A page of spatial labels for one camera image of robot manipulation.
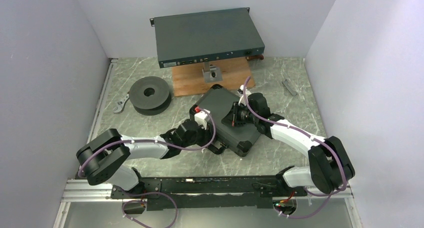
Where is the grey metal stand bracket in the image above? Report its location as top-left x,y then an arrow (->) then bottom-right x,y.
202,61 -> 223,83

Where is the silver wrench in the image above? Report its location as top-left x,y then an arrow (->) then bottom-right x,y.
113,93 -> 129,114

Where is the black poker set case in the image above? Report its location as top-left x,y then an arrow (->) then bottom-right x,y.
189,84 -> 261,157

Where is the grey rack server box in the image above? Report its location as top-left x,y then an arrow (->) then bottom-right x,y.
150,7 -> 265,68

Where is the wooden board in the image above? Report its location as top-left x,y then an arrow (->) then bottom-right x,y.
171,57 -> 255,97

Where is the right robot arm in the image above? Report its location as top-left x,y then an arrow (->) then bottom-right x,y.
221,93 -> 355,196

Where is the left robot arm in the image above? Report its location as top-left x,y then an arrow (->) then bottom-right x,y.
76,119 -> 217,198

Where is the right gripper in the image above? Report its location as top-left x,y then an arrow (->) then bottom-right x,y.
222,103 -> 258,128

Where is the black filament spool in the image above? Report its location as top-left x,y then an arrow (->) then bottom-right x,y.
129,76 -> 172,116

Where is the grey metal bar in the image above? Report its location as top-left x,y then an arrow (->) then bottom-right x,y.
281,79 -> 298,97

